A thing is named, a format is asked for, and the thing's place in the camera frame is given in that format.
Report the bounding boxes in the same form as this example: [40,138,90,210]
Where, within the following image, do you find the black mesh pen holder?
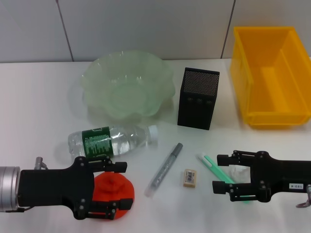
[177,67,221,131]

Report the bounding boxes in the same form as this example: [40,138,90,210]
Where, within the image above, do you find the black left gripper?
[18,156,134,221]

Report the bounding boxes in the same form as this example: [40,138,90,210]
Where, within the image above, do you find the left wrist silver cable connector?
[35,157,49,170]

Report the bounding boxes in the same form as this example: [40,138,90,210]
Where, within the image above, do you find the mint green pen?
[196,152,251,205]

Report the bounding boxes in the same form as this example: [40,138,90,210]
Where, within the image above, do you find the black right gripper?
[212,150,311,203]

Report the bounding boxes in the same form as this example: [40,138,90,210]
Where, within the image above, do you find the white paper ball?
[228,165,250,183]

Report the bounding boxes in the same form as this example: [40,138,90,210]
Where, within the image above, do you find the grey marker pen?
[144,142,184,198]

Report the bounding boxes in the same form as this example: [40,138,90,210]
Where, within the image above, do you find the orange toy fruit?
[93,171,135,220]

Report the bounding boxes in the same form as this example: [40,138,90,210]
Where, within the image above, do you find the right wrist cable with connector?
[295,183,311,209]

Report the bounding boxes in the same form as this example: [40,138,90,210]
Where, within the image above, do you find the yellow plastic bin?
[230,26,311,130]

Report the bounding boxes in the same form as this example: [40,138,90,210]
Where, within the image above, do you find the beige eraser with barcode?
[182,168,198,188]

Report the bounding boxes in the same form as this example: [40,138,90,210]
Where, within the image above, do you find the clear water bottle green label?
[67,125,159,158]

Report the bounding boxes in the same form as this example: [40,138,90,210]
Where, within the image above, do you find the green glass fruit plate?
[80,50,176,122]

